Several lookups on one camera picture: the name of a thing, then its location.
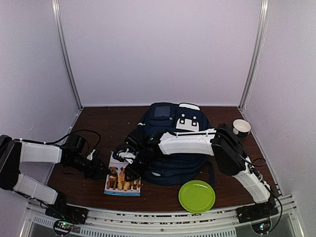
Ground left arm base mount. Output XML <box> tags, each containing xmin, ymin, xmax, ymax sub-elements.
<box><xmin>45</xmin><ymin>205</ymin><xmax>88</xmax><ymax>236</ymax></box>

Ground right aluminium frame post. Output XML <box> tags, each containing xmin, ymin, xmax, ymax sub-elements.
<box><xmin>239</xmin><ymin>0</ymin><xmax>270</xmax><ymax>113</ymax></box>

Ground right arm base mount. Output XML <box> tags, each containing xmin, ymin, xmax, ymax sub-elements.
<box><xmin>236</xmin><ymin>203</ymin><xmax>278</xmax><ymax>235</ymax></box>

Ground navy blue student backpack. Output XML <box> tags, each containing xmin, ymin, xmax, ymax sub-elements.
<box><xmin>137</xmin><ymin>102</ymin><xmax>215</xmax><ymax>186</ymax></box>

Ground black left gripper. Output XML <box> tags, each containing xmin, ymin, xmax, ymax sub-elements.
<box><xmin>68</xmin><ymin>154</ymin><xmax>112</xmax><ymax>180</ymax></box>

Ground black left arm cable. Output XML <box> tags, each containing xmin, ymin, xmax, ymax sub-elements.
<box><xmin>44</xmin><ymin>129</ymin><xmax>102</xmax><ymax>154</ymax></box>

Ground front aluminium rail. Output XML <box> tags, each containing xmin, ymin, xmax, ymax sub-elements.
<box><xmin>21</xmin><ymin>195</ymin><xmax>306</xmax><ymax>237</ymax></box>

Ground dog cover workbook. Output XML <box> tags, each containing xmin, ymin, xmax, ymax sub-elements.
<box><xmin>104</xmin><ymin>152</ymin><xmax>141</xmax><ymax>197</ymax></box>

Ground white and black bowl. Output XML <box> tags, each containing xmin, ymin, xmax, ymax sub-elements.
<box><xmin>232</xmin><ymin>119</ymin><xmax>251</xmax><ymax>138</ymax></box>

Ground green plastic plate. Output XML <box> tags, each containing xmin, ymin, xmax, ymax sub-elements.
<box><xmin>178</xmin><ymin>180</ymin><xmax>216</xmax><ymax>214</ymax></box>

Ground left aluminium frame post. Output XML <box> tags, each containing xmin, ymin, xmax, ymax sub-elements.
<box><xmin>51</xmin><ymin>0</ymin><xmax>83</xmax><ymax>110</ymax></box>

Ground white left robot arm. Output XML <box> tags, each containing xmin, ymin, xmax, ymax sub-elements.
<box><xmin>0</xmin><ymin>134</ymin><xmax>110</xmax><ymax>219</ymax></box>

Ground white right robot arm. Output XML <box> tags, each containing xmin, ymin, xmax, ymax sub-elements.
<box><xmin>125</xmin><ymin>123</ymin><xmax>276</xmax><ymax>218</ymax></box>

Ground aluminium frame post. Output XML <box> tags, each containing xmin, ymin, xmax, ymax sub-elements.
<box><xmin>51</xmin><ymin>0</ymin><xmax>83</xmax><ymax>110</ymax></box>
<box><xmin>239</xmin><ymin>0</ymin><xmax>270</xmax><ymax>113</ymax></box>

